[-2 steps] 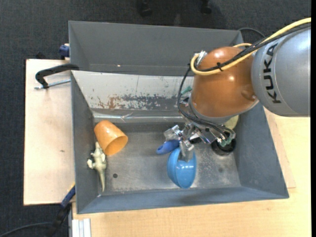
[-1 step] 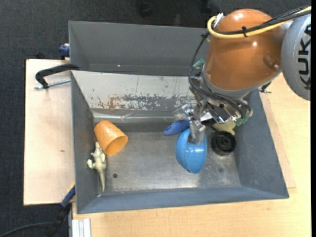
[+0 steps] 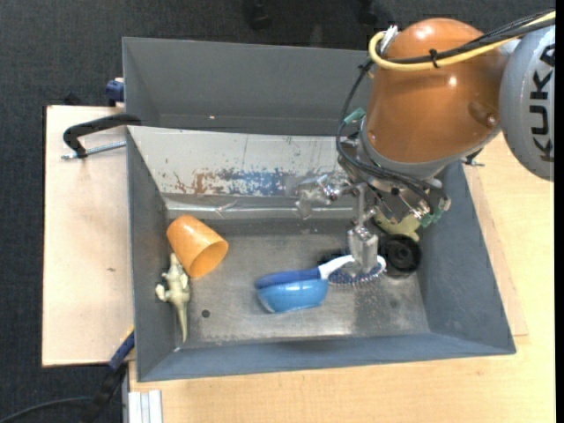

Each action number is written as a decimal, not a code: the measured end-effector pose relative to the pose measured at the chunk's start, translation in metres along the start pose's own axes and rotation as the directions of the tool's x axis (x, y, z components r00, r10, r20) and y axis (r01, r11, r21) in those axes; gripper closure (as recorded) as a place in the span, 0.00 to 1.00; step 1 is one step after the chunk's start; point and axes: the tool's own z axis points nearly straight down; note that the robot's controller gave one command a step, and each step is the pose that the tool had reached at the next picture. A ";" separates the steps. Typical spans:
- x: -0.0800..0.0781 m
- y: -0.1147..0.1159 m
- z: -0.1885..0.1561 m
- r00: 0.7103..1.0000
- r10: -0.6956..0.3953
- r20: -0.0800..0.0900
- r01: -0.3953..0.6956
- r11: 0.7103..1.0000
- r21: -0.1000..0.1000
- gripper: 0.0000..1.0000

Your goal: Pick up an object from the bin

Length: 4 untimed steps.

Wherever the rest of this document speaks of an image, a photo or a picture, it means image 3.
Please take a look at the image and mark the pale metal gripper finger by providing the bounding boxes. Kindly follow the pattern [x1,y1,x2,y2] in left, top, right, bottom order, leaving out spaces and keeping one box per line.
[346,225,380,278]
[293,174,353,219]

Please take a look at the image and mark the blue and white brush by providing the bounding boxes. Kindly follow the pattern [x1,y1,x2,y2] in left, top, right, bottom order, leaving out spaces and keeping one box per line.
[254,254,389,290]

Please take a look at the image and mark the blue bowl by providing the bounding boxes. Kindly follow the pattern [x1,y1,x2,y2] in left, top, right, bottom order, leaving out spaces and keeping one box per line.
[256,277,330,314]

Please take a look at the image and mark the grey metal bin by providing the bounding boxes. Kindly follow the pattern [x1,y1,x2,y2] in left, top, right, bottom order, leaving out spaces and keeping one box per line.
[121,36,517,383]

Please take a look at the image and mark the orange plastic cup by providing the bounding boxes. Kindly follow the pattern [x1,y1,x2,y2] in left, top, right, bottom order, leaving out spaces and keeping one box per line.
[166,214,230,280]

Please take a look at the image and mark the pale green toy dinosaur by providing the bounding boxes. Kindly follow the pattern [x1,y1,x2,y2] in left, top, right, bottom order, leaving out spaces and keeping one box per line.
[154,252,192,345]

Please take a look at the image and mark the black cylinder on white bracket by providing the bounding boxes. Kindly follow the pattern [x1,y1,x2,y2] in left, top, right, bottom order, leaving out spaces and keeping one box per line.
[373,213,423,279]

